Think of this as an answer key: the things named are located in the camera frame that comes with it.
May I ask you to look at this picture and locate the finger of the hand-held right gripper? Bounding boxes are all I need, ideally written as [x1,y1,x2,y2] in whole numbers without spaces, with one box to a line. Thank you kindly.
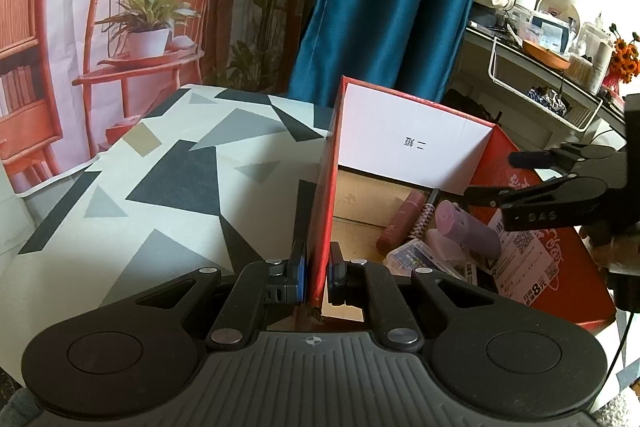
[462,174,626,233]
[509,144,619,173]

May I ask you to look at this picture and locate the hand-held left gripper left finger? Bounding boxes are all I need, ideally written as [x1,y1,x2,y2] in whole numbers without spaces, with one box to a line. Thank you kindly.
[132,239,308,353]

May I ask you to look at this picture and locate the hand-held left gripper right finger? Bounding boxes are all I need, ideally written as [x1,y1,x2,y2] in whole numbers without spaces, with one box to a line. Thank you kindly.
[327,241,501,353]

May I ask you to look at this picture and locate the clear plastic box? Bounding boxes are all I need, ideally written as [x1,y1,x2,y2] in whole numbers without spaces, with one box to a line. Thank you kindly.
[384,238,468,281]

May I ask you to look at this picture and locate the purple cylindrical bottle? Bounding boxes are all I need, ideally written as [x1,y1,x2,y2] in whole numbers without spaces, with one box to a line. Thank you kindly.
[434,200,502,258]

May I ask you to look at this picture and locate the brown lipstick tube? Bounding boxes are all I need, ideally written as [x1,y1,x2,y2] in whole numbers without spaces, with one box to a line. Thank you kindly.
[376,189,426,257]

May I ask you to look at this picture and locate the red strawberry print box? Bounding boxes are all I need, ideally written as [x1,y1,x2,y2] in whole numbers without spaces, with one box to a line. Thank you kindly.
[295,76,617,333]

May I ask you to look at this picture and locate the checked pattern pen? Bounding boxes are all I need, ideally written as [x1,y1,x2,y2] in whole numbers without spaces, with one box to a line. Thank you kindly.
[409,188,441,240]

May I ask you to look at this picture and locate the blue white patterned cloth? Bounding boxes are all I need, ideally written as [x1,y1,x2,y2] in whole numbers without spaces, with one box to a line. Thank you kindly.
[526,87,569,117]

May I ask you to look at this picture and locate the cotton swab container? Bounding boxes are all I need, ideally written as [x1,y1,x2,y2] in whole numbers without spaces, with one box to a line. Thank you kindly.
[569,57,595,83]

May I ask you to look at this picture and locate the black bag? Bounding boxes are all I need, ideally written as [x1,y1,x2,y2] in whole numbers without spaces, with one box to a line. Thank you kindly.
[442,88,501,126]

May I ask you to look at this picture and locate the orange bowl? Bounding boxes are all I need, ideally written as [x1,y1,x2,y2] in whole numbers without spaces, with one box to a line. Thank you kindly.
[522,39,573,70]

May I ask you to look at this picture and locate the white cylindrical bottle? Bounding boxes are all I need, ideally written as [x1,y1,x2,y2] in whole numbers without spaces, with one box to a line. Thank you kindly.
[590,41,615,94]

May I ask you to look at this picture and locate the orange artificial flowers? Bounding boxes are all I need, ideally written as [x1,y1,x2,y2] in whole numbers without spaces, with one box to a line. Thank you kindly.
[609,24,640,84]

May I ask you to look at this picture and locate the blue white packet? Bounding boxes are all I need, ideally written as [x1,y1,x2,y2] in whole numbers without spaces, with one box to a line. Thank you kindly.
[530,14,571,52]

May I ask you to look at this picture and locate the clear acrylic organiser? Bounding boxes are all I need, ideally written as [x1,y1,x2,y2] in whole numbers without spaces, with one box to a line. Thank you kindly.
[577,21,614,56]

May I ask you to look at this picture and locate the dressing table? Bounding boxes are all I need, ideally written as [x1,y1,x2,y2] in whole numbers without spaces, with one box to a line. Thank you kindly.
[450,24,631,158]

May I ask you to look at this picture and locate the geometric patterned tablecloth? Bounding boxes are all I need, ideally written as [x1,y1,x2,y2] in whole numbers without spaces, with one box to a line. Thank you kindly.
[0,83,341,375]

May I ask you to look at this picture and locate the blue curtain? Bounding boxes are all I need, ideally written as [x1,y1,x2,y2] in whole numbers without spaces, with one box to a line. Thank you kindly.
[287,0,499,128]

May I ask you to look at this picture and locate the white wire basket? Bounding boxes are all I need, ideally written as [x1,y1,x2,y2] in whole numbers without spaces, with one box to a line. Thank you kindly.
[488,36,604,132]

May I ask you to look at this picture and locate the black cable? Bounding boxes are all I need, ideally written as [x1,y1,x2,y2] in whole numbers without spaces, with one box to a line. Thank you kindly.
[606,307,632,389]

